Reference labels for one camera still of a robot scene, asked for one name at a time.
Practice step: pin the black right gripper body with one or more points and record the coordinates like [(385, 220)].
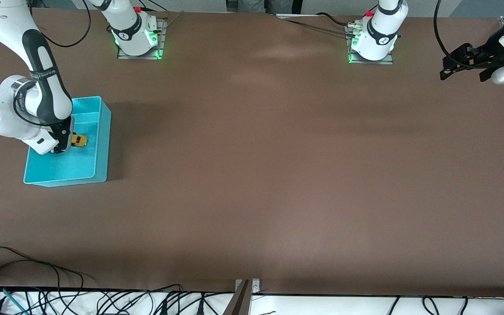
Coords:
[(64, 132)]

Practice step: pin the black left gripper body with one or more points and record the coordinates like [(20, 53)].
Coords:
[(489, 54)]

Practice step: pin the yellow beetle toy car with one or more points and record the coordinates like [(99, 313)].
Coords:
[(80, 140)]

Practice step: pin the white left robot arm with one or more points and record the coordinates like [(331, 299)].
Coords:
[(379, 30)]

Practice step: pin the teal plastic bin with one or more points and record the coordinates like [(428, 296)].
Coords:
[(85, 162)]

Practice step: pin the grey metal pole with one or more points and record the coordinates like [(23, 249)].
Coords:
[(239, 304)]

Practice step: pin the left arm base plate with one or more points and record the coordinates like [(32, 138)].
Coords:
[(390, 60)]

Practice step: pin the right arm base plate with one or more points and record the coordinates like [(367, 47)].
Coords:
[(161, 41)]

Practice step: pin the small metal bracket plate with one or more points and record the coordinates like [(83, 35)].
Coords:
[(255, 286)]

